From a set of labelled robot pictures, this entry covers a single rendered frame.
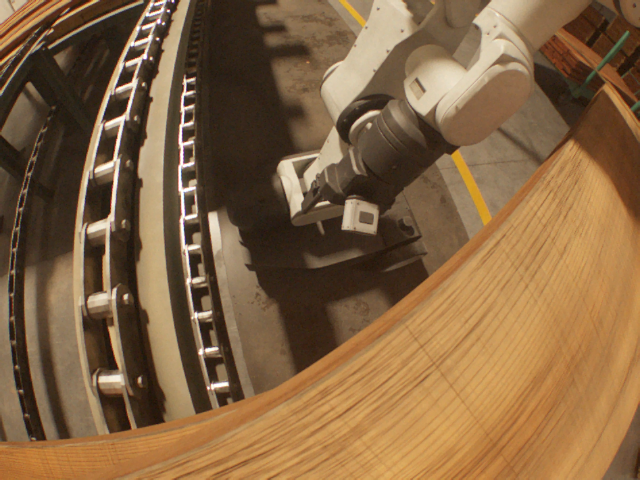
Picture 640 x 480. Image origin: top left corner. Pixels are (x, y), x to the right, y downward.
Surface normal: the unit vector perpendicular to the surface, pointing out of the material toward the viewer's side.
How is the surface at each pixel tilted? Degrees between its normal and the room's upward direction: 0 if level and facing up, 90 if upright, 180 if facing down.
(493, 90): 81
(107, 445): 0
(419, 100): 68
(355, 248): 0
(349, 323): 0
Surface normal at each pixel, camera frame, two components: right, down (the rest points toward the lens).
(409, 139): -0.47, 0.61
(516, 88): 0.09, 0.88
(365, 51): -0.87, 0.14
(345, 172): -0.89, -0.14
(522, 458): 0.10, -0.33
